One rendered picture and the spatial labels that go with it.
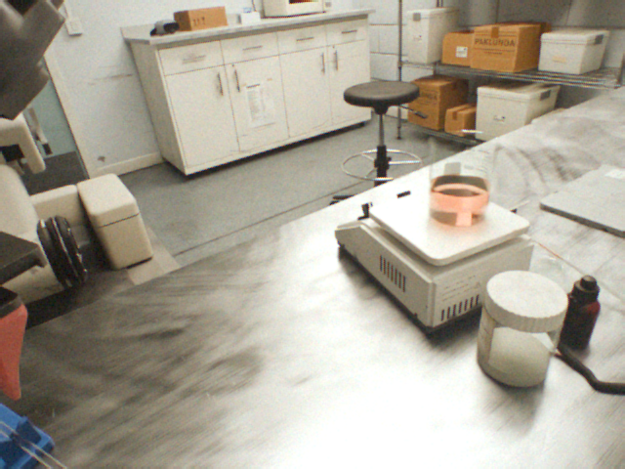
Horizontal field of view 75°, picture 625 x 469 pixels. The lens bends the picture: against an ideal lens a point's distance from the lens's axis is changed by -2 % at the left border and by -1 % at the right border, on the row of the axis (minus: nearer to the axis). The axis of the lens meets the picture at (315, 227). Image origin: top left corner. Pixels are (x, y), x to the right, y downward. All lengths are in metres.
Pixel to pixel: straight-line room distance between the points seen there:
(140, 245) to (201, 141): 1.62
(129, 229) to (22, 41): 1.08
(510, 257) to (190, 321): 0.34
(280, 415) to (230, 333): 0.12
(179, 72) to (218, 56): 0.27
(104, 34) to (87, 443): 3.00
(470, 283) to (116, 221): 1.07
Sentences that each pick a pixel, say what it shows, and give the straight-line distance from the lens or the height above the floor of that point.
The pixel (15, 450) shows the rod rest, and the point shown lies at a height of 0.77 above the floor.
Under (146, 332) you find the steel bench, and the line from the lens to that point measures 0.49.
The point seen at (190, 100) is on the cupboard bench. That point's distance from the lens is 2.82.
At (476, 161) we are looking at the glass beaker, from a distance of 0.39.
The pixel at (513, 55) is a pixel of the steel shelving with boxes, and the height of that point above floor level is 0.66.
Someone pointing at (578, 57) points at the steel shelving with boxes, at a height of 0.65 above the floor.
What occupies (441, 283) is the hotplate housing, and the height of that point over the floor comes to 0.81.
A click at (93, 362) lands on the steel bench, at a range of 0.48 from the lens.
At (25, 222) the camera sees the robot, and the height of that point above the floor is 0.68.
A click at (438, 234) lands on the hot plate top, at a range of 0.41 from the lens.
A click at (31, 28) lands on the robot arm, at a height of 1.05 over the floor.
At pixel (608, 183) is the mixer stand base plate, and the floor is 0.76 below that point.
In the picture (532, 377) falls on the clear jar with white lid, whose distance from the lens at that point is 0.39.
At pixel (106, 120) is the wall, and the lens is 3.31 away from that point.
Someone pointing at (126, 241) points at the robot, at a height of 0.46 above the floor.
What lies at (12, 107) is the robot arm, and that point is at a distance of 0.28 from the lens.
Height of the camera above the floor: 1.05
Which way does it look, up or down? 30 degrees down
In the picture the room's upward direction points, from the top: 6 degrees counter-clockwise
